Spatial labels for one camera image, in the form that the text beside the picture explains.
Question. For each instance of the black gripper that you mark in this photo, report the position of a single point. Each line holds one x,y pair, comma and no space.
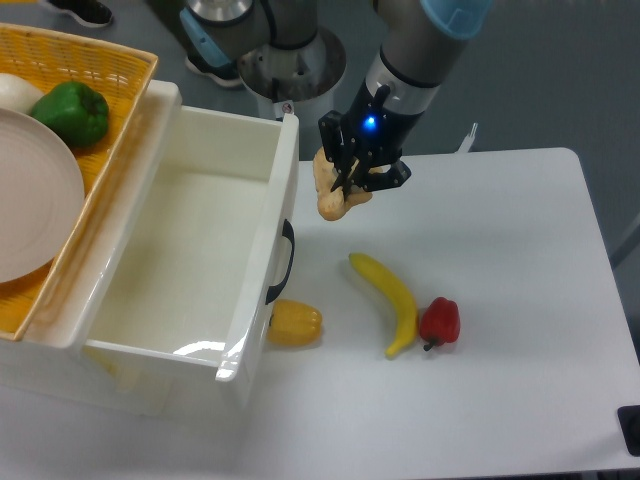
364,144

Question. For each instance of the triangle bread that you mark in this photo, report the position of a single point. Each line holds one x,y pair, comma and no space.
333,205

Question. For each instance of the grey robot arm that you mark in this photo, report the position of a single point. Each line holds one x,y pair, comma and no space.
422,44

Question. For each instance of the white upper drawer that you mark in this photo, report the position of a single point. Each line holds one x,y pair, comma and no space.
189,289

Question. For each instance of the yellow banana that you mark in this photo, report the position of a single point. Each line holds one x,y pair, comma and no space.
397,294

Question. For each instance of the red bell pepper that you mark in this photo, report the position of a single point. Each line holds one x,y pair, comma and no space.
439,324

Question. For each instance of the yellow bell pepper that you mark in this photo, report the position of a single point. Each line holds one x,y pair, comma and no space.
294,324

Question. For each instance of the blue and black shoe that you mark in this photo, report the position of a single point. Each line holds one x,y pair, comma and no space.
225,76

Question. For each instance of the yellow woven basket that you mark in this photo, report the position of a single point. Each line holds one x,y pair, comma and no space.
121,74

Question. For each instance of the green bell pepper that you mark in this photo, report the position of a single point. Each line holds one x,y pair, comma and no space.
75,112

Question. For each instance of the beige plate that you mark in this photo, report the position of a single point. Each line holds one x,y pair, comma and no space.
42,195

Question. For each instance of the white onion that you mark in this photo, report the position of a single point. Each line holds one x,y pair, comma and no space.
18,94

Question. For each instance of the black clamp at table edge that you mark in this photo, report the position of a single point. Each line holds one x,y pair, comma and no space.
629,420

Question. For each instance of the white bracket behind table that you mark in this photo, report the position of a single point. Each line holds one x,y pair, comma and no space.
469,139

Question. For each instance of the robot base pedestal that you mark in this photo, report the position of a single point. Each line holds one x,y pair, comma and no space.
300,81

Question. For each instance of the black drawer handle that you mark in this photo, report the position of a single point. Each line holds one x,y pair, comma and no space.
285,260

